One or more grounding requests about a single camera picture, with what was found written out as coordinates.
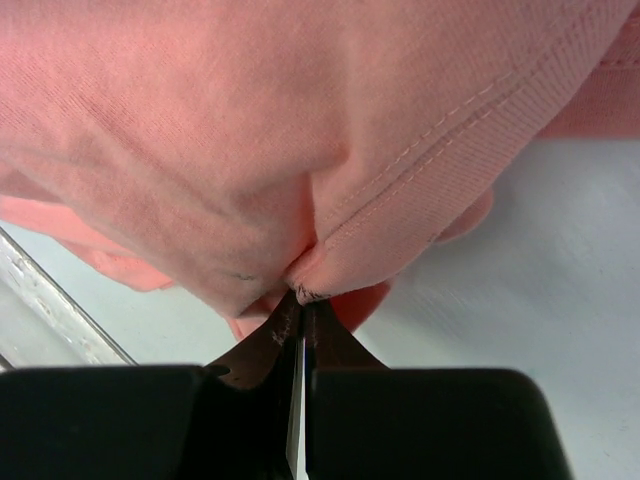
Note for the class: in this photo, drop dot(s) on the pink t-shirt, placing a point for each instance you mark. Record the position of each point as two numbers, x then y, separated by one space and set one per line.
241 149

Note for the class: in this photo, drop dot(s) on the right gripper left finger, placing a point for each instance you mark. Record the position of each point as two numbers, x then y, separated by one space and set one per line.
226 420

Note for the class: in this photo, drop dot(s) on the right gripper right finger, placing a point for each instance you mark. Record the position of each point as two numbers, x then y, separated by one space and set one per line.
364 420

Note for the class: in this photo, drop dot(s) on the aluminium table edge rail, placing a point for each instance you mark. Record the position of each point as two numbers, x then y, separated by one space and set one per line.
52 329

